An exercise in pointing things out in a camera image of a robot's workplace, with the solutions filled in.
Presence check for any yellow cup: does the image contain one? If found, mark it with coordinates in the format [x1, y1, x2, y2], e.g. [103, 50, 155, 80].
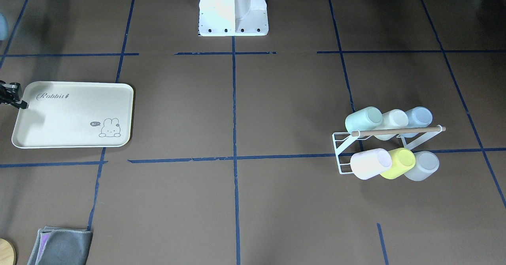
[380, 148, 416, 179]

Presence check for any pink cup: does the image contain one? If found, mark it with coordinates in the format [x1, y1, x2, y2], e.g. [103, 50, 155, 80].
[349, 148, 392, 179]

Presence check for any wooden mug tree stand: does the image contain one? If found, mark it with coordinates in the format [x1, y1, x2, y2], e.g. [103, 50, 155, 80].
[0, 238, 17, 265]

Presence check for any green cup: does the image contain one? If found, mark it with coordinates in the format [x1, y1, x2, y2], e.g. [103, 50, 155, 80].
[345, 106, 383, 133]

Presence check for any cream cup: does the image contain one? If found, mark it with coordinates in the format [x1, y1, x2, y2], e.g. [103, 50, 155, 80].
[374, 109, 409, 130]

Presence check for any white wire cup rack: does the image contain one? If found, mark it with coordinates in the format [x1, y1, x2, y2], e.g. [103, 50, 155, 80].
[332, 126, 446, 175]

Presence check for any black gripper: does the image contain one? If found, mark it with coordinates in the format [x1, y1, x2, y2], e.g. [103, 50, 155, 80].
[0, 81, 28, 109]

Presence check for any grey cup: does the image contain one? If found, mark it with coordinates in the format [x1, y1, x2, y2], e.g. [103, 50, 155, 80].
[404, 150, 440, 182]

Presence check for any folded grey cloth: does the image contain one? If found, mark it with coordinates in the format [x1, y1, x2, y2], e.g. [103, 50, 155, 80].
[27, 226, 93, 265]

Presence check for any beige rabbit tray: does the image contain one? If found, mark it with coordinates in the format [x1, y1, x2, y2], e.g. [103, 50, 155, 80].
[11, 81, 134, 149]

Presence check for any blue cup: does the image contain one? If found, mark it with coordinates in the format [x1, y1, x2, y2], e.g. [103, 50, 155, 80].
[405, 106, 432, 128]

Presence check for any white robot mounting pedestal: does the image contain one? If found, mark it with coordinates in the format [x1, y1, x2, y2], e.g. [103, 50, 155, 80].
[198, 0, 269, 37]

